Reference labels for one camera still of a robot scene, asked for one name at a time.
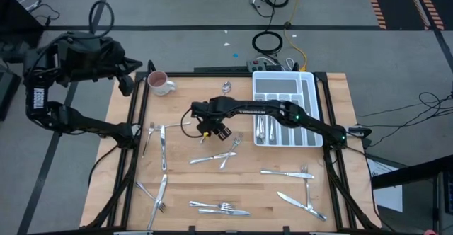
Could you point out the white cutlery tray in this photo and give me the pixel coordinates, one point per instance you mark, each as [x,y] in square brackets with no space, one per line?
[276,85]

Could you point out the black cabinet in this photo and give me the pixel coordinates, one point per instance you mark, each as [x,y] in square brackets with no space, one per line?
[14,22]

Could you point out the silver table knife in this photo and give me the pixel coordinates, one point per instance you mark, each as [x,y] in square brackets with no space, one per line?
[293,201]
[279,173]
[212,212]
[205,159]
[160,187]

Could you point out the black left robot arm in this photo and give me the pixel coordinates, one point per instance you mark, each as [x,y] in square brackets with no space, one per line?
[88,123]

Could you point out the silver fork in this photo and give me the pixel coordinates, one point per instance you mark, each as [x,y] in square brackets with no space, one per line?
[238,139]
[177,124]
[143,189]
[307,189]
[271,130]
[146,146]
[226,206]

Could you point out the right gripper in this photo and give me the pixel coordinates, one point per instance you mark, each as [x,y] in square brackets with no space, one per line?
[209,116]

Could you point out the white mug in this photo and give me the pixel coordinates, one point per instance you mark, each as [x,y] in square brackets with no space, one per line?
[164,89]

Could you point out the black power strip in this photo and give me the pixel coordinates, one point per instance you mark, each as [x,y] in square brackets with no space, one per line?
[258,66]

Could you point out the black desk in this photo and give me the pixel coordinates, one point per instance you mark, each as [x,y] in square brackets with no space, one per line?
[407,175]

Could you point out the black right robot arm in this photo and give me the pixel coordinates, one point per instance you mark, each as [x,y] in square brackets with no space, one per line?
[276,107]

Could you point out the red object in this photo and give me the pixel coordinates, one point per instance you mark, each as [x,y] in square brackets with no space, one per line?
[431,233]

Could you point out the silver spoon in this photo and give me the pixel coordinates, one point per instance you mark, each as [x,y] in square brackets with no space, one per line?
[263,130]
[259,129]
[226,86]

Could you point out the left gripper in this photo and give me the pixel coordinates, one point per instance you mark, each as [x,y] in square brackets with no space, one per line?
[95,58]

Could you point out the white paper sheet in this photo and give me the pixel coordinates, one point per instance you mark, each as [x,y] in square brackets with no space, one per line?
[387,199]

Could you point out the black case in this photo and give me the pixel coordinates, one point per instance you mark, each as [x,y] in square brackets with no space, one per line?
[7,93]

